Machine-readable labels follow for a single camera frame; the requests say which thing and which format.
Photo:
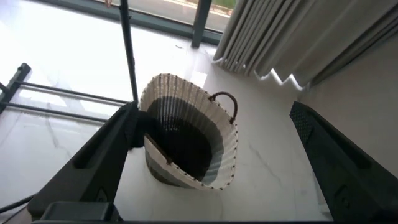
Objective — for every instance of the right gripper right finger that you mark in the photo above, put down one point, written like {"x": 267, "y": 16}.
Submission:
{"x": 348, "y": 174}

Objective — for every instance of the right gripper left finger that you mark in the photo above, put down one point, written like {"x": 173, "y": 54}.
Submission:
{"x": 93, "y": 168}

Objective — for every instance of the black clothes rack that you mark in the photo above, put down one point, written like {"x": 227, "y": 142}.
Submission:
{"x": 128, "y": 49}

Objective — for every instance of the white laundry basket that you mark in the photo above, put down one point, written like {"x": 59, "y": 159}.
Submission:
{"x": 217, "y": 133}

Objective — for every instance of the beige curtain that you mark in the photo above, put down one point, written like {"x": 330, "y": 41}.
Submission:
{"x": 295, "y": 34}

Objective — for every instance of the window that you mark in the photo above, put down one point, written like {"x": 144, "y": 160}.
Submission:
{"x": 174, "y": 21}

